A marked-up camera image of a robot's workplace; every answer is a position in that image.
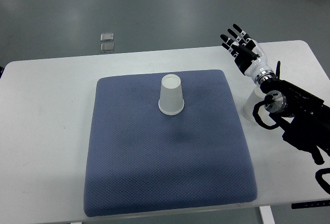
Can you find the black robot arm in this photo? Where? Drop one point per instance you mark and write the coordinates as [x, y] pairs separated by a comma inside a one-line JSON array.
[[303, 117]]

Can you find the white table leg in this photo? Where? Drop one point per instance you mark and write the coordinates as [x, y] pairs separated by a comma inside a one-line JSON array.
[[266, 215]]

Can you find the black white robotic hand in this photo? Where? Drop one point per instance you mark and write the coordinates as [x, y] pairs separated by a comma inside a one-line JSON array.
[[247, 53]]

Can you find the upper metal floor plate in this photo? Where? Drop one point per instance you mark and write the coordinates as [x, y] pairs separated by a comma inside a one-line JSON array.
[[107, 36]]

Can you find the black table control panel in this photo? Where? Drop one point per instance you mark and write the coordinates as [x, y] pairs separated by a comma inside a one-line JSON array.
[[310, 204]]

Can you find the blue fabric cushion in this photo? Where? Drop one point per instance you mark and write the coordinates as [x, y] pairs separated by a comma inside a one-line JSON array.
[[141, 160]]

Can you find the white paper cup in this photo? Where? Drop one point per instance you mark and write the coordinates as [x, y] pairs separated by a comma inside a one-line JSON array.
[[171, 100], [255, 97]]

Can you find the white paper cup on cushion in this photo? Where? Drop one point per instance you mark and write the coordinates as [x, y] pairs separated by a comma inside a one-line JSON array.
[[171, 100]]

